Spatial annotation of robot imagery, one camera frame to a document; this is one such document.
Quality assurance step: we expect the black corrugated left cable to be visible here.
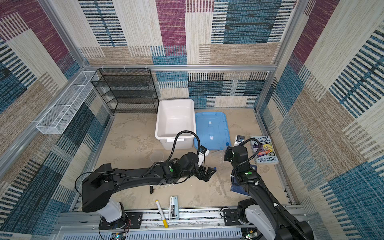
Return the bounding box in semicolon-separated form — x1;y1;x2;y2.
165;130;201;163

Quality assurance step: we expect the dark blue book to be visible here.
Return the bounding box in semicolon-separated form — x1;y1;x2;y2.
231;178;250;197

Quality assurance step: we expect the colourful treehouse book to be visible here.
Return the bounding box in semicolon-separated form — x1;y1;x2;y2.
252;136;279;165

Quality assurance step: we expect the clear test tube rack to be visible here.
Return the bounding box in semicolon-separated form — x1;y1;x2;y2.
212;150;233;179

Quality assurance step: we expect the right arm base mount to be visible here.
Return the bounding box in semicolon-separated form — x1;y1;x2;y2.
219;199;257;226

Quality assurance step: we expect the black wire mesh shelf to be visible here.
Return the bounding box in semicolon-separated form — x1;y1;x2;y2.
91;68;159;114

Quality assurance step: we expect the clear plastic beaker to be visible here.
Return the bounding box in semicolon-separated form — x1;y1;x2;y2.
150;151;165;163

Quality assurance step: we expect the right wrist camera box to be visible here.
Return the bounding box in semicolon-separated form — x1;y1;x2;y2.
233;135;245;147

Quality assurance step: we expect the white plastic storage bin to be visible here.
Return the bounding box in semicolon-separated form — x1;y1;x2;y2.
155;99;197;150

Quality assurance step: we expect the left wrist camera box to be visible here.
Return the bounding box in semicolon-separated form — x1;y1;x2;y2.
198;145;210;167

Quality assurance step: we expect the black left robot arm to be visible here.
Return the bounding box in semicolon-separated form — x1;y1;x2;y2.
82;152;216;224

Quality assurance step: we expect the metal clamp bracket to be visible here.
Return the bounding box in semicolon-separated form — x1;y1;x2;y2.
168;196;180;220

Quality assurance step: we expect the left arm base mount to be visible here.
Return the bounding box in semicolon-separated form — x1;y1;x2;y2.
99;212;143;231

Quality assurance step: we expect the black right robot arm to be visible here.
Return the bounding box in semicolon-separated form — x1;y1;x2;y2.
224;145;315;240

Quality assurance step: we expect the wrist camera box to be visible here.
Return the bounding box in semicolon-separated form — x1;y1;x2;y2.
198;145;210;167
233;135;245;147

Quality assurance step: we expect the white yellow marker pen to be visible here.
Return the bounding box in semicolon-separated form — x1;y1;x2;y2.
155;200;169;228

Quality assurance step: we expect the white wire mesh basket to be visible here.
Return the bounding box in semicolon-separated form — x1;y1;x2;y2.
36;71;95;135

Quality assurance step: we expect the blue plastic bin lid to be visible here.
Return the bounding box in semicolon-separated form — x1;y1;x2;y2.
195;112;231;151

